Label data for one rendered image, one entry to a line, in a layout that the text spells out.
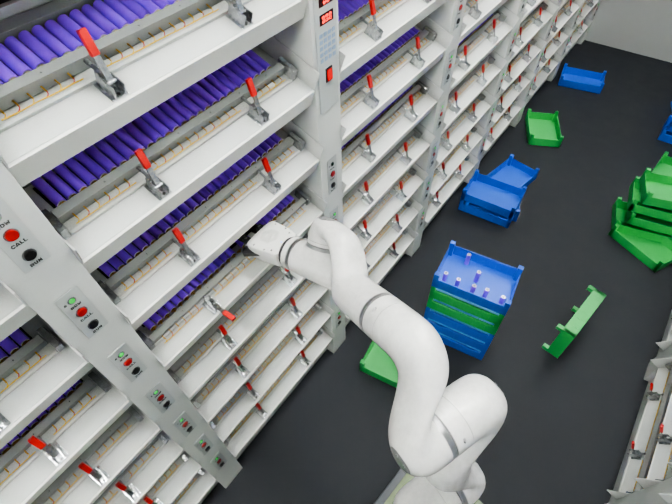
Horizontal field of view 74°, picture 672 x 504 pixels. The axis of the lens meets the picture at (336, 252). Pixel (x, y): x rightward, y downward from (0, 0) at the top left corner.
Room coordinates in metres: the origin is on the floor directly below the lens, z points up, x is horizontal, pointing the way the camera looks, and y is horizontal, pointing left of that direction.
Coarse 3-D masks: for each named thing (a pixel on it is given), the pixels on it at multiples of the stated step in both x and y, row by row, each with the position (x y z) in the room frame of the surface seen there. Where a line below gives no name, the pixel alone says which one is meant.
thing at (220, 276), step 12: (300, 204) 0.91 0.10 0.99; (288, 216) 0.87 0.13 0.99; (240, 252) 0.74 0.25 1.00; (228, 264) 0.70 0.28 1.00; (216, 276) 0.67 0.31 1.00; (204, 288) 0.63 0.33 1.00; (192, 300) 0.60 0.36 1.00; (180, 312) 0.56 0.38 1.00; (168, 324) 0.53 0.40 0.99; (156, 336) 0.50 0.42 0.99
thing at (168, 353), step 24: (312, 192) 0.94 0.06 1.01; (312, 216) 0.90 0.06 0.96; (264, 264) 0.73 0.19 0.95; (240, 288) 0.65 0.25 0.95; (192, 312) 0.58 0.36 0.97; (216, 312) 0.59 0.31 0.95; (144, 336) 0.50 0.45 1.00; (168, 336) 0.52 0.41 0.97; (192, 336) 0.52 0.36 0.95; (168, 360) 0.46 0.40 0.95
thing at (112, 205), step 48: (192, 96) 0.81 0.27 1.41; (240, 96) 0.83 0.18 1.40; (288, 96) 0.88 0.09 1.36; (96, 144) 0.66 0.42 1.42; (144, 144) 0.68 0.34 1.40; (192, 144) 0.71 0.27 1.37; (240, 144) 0.73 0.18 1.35; (48, 192) 0.55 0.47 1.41; (96, 192) 0.56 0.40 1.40; (144, 192) 0.59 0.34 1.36; (192, 192) 0.64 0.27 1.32; (96, 240) 0.49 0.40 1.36
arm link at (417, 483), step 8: (416, 480) 0.23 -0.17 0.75; (424, 480) 0.22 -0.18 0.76; (408, 488) 0.21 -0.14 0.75; (416, 488) 0.21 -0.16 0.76; (424, 488) 0.20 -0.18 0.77; (432, 488) 0.20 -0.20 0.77; (400, 496) 0.19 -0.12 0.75; (408, 496) 0.19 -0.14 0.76; (416, 496) 0.19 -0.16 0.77; (424, 496) 0.19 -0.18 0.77; (432, 496) 0.19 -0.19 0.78; (440, 496) 0.19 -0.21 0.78; (448, 496) 0.19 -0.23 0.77; (456, 496) 0.19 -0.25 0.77
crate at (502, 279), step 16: (448, 256) 1.15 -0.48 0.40; (464, 256) 1.14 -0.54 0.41; (480, 256) 1.11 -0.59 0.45; (448, 272) 1.07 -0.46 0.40; (464, 272) 1.06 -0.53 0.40; (496, 272) 1.05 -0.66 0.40; (512, 272) 1.04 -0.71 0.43; (448, 288) 0.97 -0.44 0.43; (464, 288) 0.98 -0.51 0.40; (480, 288) 0.98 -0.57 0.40; (496, 288) 0.98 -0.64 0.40; (512, 288) 0.97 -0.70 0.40; (480, 304) 0.90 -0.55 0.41; (496, 304) 0.87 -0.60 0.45
